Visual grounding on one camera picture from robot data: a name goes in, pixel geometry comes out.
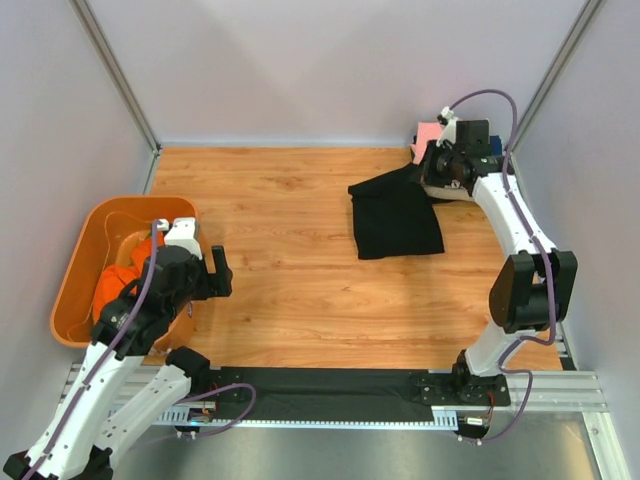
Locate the black t-shirt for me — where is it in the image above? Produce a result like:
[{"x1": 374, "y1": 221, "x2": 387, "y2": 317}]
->
[{"x1": 347, "y1": 163, "x2": 445, "y2": 260}]

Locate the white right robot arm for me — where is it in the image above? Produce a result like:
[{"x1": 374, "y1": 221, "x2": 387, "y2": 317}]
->
[{"x1": 420, "y1": 114, "x2": 578, "y2": 404}]

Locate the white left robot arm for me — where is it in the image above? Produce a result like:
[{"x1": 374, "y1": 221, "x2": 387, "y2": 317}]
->
[{"x1": 3, "y1": 245, "x2": 233, "y2": 479}]

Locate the beige folded t-shirt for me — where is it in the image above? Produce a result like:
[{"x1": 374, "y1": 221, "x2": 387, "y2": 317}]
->
[{"x1": 423, "y1": 185, "x2": 475, "y2": 203}]

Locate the navy folded t-shirt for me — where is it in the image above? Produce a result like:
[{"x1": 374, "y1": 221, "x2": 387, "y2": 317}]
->
[{"x1": 490, "y1": 135, "x2": 503, "y2": 156}]

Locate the pink folded t-shirt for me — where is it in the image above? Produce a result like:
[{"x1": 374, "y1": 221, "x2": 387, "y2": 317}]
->
[{"x1": 410, "y1": 122, "x2": 442, "y2": 165}]

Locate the orange t-shirt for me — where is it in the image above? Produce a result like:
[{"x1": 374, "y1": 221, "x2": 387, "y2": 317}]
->
[{"x1": 92, "y1": 238, "x2": 152, "y2": 323}]

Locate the orange plastic basket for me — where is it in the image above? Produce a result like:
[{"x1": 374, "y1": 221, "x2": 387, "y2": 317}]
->
[{"x1": 50, "y1": 195, "x2": 201, "y2": 349}]

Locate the black cloth strip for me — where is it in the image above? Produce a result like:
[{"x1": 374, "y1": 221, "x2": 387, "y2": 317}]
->
[{"x1": 213, "y1": 367, "x2": 434, "y2": 423}]

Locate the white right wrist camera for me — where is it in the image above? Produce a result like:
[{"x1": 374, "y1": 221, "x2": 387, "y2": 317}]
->
[{"x1": 436, "y1": 106, "x2": 459, "y2": 147}]

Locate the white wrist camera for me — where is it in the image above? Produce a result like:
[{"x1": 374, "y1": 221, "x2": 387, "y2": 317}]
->
[
  {"x1": 164, "y1": 217, "x2": 203, "y2": 260},
  {"x1": 436, "y1": 106, "x2": 459, "y2": 147}
]

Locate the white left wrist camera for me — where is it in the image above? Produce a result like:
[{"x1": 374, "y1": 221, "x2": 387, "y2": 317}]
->
[{"x1": 164, "y1": 217, "x2": 203, "y2": 260}]

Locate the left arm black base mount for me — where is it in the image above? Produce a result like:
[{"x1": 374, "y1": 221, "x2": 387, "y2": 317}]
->
[{"x1": 165, "y1": 347, "x2": 222, "y2": 402}]

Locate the right aluminium frame post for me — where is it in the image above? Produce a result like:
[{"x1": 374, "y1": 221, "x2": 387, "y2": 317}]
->
[{"x1": 515, "y1": 1, "x2": 629, "y2": 371}]

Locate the aluminium frame post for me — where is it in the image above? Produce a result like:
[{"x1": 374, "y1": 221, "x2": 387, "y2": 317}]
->
[
  {"x1": 515, "y1": 1, "x2": 629, "y2": 371},
  {"x1": 70, "y1": 0, "x2": 162, "y2": 194}
]

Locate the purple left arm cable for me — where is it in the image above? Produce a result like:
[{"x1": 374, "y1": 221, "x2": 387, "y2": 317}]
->
[{"x1": 19, "y1": 218, "x2": 258, "y2": 480}]

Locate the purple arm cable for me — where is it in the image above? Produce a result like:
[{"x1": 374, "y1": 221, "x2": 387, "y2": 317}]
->
[
  {"x1": 19, "y1": 218, "x2": 258, "y2": 480},
  {"x1": 439, "y1": 88, "x2": 559, "y2": 445}
]

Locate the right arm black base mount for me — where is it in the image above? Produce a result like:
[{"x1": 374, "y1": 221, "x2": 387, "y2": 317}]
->
[{"x1": 408, "y1": 371, "x2": 511, "y2": 407}]

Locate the aluminium front rail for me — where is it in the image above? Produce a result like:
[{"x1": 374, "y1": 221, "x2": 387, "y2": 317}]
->
[{"x1": 59, "y1": 362, "x2": 610, "y2": 414}]

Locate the slotted grey cable duct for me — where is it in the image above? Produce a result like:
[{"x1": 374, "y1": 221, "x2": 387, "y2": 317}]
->
[{"x1": 154, "y1": 403, "x2": 461, "y2": 430}]

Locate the left aluminium frame post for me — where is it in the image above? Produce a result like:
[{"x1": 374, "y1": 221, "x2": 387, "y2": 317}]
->
[{"x1": 70, "y1": 0, "x2": 162, "y2": 194}]

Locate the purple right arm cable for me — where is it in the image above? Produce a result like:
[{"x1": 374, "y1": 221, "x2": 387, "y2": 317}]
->
[{"x1": 439, "y1": 88, "x2": 559, "y2": 445}]

